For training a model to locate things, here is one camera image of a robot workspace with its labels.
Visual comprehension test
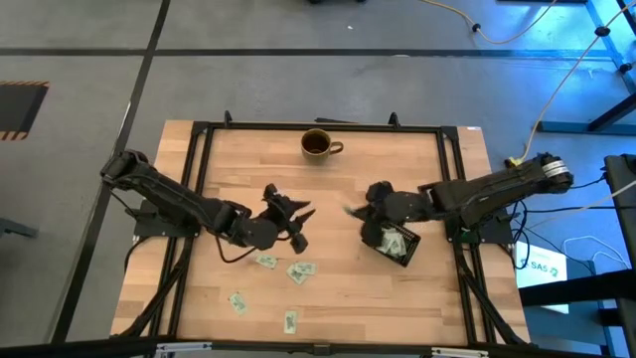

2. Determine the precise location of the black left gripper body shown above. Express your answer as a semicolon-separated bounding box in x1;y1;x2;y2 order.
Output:
233;183;298;252

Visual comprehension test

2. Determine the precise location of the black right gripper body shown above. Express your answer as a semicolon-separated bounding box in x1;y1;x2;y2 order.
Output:
366;181;434;225

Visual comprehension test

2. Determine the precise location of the black plastic slotted basket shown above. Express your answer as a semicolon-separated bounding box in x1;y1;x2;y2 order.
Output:
361;218;422;269

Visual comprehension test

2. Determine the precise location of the green speckled ceramic mug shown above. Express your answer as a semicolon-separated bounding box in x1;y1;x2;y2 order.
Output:
300;127;345;162

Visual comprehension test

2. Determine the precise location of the white printed sign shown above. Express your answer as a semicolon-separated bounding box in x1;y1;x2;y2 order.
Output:
515;241;570;315

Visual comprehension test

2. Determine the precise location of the blue metal stand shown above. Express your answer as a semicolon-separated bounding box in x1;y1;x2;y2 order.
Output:
535;0;636;136

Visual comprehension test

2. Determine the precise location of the black overhead rig bar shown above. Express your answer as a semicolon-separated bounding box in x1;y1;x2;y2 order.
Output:
0;335;636;358

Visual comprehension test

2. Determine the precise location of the black side table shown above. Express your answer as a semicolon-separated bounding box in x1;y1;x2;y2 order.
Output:
603;153;636;358

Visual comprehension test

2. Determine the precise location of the grey chair foot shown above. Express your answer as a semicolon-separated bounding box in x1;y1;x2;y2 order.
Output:
0;217;39;241

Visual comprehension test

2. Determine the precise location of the hazard-striped black floor plate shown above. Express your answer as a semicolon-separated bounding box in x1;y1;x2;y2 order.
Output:
0;81;50;142

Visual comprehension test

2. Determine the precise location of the black left camera cable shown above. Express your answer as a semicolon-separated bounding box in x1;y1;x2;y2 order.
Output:
214;233;260;265

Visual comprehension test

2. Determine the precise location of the thin black cable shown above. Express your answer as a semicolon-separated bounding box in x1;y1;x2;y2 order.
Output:
511;204;636;215

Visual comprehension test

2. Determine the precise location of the white cable loop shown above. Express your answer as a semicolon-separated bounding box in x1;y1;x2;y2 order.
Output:
562;235;631;270

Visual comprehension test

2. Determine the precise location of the white straight cable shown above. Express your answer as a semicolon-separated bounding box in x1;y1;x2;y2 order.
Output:
526;178;636;231

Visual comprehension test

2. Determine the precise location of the beige floor cable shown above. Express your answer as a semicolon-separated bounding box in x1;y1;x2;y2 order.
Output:
420;0;560;45
506;0;636;168

